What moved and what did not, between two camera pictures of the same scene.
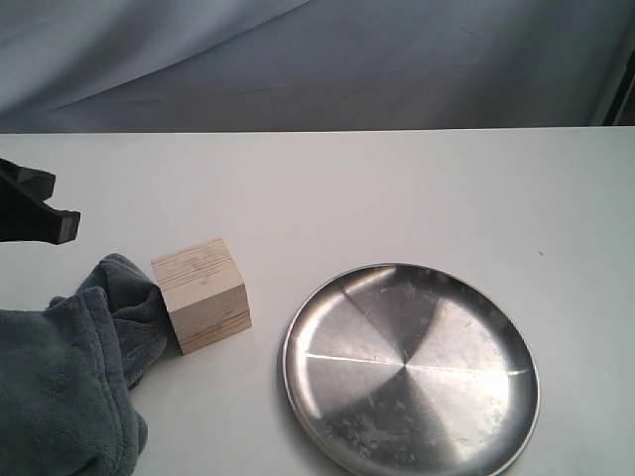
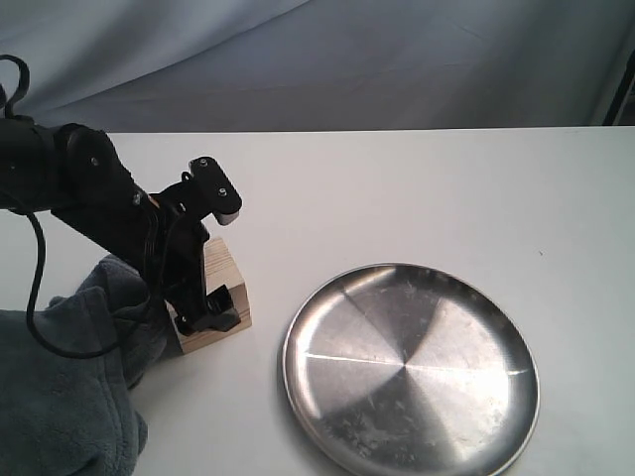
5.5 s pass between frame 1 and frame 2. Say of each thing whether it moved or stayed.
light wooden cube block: stayed
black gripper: moved
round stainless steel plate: stayed
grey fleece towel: stayed
